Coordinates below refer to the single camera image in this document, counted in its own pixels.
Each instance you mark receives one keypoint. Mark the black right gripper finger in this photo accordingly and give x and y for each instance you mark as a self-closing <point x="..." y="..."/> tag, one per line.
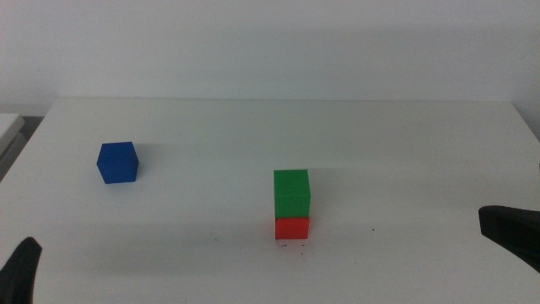
<point x="514" y="228"/>

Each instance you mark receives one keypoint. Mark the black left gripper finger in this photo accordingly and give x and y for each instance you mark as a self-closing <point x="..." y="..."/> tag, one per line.
<point x="20" y="274"/>

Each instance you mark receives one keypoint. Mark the blue cube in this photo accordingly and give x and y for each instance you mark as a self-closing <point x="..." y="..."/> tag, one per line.
<point x="118" y="162"/>

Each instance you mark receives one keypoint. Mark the red cube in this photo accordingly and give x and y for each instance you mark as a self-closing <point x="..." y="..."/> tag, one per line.
<point x="292" y="229"/>

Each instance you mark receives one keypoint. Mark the green cube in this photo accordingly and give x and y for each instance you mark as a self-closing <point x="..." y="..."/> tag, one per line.
<point x="292" y="194"/>

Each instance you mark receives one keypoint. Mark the white side table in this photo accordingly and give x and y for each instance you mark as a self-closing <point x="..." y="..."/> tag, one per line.
<point x="8" y="126"/>

